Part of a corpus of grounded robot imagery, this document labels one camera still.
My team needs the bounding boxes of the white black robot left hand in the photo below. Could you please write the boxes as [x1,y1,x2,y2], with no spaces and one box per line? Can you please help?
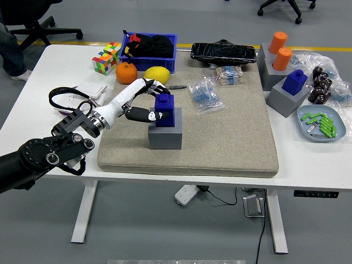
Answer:
[93,78,171,130]

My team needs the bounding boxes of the blue square seal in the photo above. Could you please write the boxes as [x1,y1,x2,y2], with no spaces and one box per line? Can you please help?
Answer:
[281,69,308,96]
[154,93,176,128]

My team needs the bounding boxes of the grey square seal holder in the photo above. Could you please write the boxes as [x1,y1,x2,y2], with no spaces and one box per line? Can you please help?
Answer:
[147,107,183,150]
[265,75,311,118]

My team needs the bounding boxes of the grey round seal holder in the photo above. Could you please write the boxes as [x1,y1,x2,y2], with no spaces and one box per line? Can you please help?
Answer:
[256,42,278,69]
[260,51,294,91]

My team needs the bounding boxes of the orange cylindrical seal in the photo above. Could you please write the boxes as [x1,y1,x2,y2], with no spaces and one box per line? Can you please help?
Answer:
[268,31,289,55]
[272,47,294,72]

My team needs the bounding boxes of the orange fruit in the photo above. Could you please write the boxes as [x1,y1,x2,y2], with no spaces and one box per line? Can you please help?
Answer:
[115,62,138,85]

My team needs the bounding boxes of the multicoloured puzzle cube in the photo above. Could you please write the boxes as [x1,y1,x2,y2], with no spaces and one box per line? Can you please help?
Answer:
[91,52,118,76]
[103,41,123,63]

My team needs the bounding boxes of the yellow lemon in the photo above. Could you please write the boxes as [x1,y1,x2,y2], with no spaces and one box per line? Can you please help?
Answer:
[143,66,171,85]

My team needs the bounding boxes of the blue plastic bin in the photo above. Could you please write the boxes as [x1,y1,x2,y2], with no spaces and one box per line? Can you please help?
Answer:
[118,32,178,74]

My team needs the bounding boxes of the purple plate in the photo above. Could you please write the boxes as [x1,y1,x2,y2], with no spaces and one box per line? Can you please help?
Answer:
[57,85,107,118]

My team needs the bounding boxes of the black cloth bundle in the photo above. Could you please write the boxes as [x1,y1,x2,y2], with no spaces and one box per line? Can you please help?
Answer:
[122,33,174,59]

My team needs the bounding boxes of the clear bag blue resistors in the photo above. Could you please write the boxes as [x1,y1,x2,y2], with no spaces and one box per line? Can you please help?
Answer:
[188,76,228,116]

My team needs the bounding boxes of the grey-brown fabric mat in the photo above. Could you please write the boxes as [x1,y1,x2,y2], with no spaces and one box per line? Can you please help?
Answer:
[96,51,279,179]

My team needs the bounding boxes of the clear bag beige resistors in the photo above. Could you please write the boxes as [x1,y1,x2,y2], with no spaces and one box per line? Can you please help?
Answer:
[205,65,245,86]

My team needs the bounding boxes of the black glossy rear-view mirror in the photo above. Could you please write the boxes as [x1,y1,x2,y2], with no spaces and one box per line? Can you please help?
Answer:
[190,39,257,68]

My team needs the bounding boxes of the white power strip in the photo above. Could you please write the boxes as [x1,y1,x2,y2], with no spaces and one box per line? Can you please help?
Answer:
[174,184,201,206]

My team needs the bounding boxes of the white table leg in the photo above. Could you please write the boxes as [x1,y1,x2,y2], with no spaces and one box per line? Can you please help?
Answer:
[70,180,99,244]
[265,189,289,255]

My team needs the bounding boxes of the person's leg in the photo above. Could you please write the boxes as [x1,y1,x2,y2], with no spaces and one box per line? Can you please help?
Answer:
[0,21,33,82]

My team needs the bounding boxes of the black office chair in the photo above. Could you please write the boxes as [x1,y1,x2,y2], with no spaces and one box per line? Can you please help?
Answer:
[257,0,317,25]
[0,0,84,52]

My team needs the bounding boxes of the silver metal stand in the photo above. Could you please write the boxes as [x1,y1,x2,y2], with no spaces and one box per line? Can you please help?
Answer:
[242,194,266,218]

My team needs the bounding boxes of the blue-grey plate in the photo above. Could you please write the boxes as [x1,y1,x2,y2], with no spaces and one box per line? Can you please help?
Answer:
[296,105,347,143]

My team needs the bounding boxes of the crumpled clear plastic bag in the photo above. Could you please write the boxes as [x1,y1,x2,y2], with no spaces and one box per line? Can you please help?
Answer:
[290,51,340,82]

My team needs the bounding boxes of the black desk control panel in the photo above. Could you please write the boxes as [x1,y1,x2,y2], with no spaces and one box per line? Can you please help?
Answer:
[293,190,339,199]

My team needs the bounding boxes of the clear bag small blue parts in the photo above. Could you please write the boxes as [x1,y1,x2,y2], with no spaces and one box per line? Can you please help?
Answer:
[329,80,352,108]

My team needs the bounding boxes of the white plain wall panel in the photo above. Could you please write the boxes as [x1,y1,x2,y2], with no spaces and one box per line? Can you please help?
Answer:
[94,92,107,107]

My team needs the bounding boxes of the white wall switch panel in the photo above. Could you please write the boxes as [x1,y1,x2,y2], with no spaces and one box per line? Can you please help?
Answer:
[74,81,108,100]

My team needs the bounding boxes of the white wall socket panel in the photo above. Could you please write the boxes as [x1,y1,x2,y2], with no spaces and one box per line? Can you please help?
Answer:
[53,92,91,115]

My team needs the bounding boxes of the black plug with cord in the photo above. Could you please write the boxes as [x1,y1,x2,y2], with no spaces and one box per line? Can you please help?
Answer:
[197,185,238,206]

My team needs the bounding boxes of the black floor cable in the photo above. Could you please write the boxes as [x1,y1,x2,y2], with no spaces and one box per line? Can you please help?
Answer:
[255,189,268,264]

